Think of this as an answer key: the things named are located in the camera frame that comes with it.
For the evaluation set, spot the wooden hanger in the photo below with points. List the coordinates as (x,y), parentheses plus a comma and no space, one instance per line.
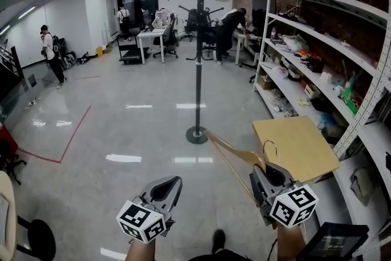
(232,149)

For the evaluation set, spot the person's right forearm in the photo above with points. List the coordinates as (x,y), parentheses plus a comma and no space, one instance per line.
(290,243)

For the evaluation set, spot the clear plastic bottle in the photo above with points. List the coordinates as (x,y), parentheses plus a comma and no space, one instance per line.
(273,33)

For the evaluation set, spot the yellow bin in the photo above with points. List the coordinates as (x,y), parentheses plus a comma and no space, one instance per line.
(100,52)

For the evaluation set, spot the black platform cart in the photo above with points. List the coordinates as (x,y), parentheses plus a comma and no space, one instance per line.
(129,55)

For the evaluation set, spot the orange item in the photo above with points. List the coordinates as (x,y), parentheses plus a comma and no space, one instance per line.
(306,55)

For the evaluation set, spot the black folding trolley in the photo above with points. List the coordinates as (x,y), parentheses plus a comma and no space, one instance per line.
(61,45)

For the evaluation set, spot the small white plastic bag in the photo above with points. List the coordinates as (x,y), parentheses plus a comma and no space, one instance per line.
(280,72)

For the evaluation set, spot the black glass door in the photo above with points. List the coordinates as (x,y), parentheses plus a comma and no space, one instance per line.
(137,3)

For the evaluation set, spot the white metal shelving unit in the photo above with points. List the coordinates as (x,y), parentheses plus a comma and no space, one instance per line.
(362,111)

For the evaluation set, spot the blue plastic bag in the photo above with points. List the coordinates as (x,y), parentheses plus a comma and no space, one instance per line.
(324,120)

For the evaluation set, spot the person's black shoe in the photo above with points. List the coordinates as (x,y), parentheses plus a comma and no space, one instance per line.
(218,240)

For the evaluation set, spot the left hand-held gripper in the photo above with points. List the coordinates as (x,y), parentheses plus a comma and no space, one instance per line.
(140,221)

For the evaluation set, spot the black tablet screen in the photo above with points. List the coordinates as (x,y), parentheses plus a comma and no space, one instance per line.
(333,243)

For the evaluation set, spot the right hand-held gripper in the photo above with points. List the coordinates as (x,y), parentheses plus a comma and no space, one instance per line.
(293,208)

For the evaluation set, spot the black round pedestal base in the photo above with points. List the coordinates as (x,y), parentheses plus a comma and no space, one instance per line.
(39,238)

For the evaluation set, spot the grey backpacks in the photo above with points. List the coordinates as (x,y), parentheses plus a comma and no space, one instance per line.
(69,59)

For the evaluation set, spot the pink items pile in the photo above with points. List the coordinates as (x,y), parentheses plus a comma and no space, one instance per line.
(161,17)

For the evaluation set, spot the red cabinet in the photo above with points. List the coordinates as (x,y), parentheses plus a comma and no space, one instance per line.
(6,140)

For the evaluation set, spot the black office chair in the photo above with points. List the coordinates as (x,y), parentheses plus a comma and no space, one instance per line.
(168,36)
(209,36)
(191,21)

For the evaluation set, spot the black box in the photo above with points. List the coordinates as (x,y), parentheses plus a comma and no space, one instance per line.
(316,65)

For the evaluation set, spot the black floor bag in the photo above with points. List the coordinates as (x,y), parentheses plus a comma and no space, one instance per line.
(84,58)

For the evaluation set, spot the large black monitor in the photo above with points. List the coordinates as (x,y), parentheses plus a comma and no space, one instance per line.
(262,13)

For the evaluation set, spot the light wooden board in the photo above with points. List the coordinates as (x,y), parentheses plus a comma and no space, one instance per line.
(296,146)

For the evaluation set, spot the person's left forearm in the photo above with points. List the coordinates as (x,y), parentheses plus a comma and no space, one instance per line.
(139,252)

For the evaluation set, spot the black chair base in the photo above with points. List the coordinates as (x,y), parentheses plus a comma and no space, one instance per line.
(13,166)

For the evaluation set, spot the cardboard box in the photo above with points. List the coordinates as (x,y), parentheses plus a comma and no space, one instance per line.
(265,82)

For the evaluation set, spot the green item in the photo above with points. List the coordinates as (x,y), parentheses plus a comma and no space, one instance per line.
(349,99)

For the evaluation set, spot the ceiling tube light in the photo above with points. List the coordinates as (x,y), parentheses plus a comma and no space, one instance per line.
(4,30)
(27,12)

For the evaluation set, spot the beige round table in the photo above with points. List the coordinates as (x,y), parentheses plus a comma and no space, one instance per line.
(7,192)

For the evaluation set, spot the person's black trouser leg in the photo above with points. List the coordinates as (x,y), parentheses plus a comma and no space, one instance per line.
(220,256)

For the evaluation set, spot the black coat rack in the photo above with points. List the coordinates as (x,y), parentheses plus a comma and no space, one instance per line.
(198,85)

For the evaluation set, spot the white desk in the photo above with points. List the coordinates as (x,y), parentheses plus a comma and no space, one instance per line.
(244,38)
(151,32)

